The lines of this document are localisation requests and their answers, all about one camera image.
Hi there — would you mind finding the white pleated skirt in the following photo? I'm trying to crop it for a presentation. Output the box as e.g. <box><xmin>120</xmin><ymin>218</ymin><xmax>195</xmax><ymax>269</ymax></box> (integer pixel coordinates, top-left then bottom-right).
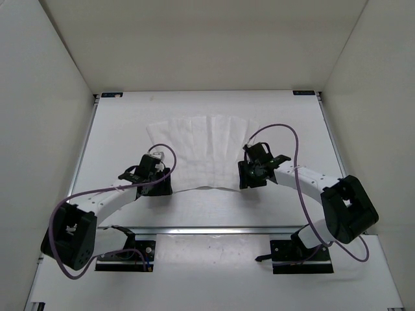
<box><xmin>146</xmin><ymin>115</ymin><xmax>259</xmax><ymax>192</ymax></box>

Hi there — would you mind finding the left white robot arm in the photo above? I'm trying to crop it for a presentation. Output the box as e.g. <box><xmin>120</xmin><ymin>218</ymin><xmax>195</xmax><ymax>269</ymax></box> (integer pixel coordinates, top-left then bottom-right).
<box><xmin>40</xmin><ymin>152</ymin><xmax>172</xmax><ymax>273</ymax></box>

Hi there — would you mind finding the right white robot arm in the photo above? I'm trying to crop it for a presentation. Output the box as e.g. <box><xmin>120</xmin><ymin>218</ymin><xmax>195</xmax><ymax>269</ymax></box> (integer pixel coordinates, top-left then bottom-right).
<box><xmin>238</xmin><ymin>143</ymin><xmax>379</xmax><ymax>260</ymax></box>

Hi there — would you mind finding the left corner label sticker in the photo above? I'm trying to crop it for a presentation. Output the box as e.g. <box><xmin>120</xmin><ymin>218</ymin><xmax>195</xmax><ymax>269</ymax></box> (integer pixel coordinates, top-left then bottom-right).
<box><xmin>101</xmin><ymin>92</ymin><xmax>123</xmax><ymax>98</ymax></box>

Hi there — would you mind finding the corner label sticker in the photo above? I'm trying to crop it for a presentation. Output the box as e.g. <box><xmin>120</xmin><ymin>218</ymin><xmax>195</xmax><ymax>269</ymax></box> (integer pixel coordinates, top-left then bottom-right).
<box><xmin>292</xmin><ymin>90</ymin><xmax>315</xmax><ymax>96</ymax></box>
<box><xmin>101</xmin><ymin>92</ymin><xmax>123</xmax><ymax>98</ymax></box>

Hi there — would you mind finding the right corner label sticker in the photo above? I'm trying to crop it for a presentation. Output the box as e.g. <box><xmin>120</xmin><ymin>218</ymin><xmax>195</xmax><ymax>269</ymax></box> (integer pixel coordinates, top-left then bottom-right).
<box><xmin>292</xmin><ymin>90</ymin><xmax>315</xmax><ymax>96</ymax></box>

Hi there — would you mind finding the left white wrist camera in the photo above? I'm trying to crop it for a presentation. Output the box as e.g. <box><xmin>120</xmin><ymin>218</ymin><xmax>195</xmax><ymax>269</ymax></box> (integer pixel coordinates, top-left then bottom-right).
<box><xmin>150</xmin><ymin>151</ymin><xmax>165</xmax><ymax>162</ymax></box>

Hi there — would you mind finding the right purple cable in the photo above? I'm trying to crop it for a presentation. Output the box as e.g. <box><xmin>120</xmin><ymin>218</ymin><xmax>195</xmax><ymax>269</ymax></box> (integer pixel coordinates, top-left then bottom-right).
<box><xmin>246</xmin><ymin>123</ymin><xmax>370</xmax><ymax>262</ymax></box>

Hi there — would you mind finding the aluminium front rail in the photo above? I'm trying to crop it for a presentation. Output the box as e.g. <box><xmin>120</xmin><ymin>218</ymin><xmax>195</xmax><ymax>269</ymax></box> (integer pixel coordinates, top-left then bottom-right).
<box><xmin>58</xmin><ymin>223</ymin><xmax>367</xmax><ymax>236</ymax></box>

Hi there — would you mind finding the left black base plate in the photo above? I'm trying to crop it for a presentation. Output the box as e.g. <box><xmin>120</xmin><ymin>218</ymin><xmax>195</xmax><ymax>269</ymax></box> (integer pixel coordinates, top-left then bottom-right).
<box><xmin>95</xmin><ymin>235</ymin><xmax>156</xmax><ymax>273</ymax></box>

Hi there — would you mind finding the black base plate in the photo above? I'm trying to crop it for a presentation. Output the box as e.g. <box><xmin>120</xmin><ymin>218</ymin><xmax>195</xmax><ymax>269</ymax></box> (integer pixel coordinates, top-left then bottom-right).
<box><xmin>95</xmin><ymin>235</ymin><xmax>156</xmax><ymax>273</ymax></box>
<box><xmin>255</xmin><ymin>240</ymin><xmax>334</xmax><ymax>275</ymax></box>

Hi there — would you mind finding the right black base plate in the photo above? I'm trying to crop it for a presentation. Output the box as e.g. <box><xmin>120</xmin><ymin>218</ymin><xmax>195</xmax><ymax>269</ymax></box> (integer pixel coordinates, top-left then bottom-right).
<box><xmin>255</xmin><ymin>240</ymin><xmax>334</xmax><ymax>275</ymax></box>

